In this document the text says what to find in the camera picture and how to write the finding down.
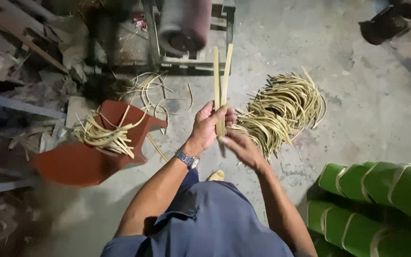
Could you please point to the person's left hand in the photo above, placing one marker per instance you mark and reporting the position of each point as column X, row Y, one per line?
column 203, row 126

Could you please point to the person's right hand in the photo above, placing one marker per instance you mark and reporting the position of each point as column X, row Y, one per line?
column 243, row 148

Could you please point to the person's right fingers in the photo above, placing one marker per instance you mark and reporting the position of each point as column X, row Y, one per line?
column 228, row 140

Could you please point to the split bamboo strip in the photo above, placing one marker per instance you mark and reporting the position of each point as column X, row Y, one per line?
column 221, row 89

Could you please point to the tan shoe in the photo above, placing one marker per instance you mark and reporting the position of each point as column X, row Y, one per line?
column 216, row 175

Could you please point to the silver wristwatch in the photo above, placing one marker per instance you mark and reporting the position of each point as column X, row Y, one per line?
column 187, row 159

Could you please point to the pile of bamboo strips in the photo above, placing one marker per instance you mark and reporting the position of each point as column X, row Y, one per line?
column 280, row 110

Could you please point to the loose curled bamboo shavings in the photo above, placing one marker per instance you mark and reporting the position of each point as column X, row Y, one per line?
column 153, row 94

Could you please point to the person's blue shirt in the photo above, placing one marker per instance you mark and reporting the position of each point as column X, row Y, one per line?
column 200, row 225

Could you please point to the bundle of bamboo strips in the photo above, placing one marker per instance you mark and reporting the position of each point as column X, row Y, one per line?
column 107, row 135

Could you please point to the red plastic chair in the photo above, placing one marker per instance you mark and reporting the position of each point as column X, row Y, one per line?
column 91, row 153

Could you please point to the stack of green bamboo sections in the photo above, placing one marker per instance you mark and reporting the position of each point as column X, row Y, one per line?
column 373, row 210

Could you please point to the dark chicken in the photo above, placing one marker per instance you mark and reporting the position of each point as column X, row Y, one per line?
column 392, row 21

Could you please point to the heap of scrap wood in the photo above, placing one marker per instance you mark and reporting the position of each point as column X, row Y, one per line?
column 23, row 89

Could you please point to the roller machine on metal frame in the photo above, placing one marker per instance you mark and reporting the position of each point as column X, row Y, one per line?
column 187, row 32

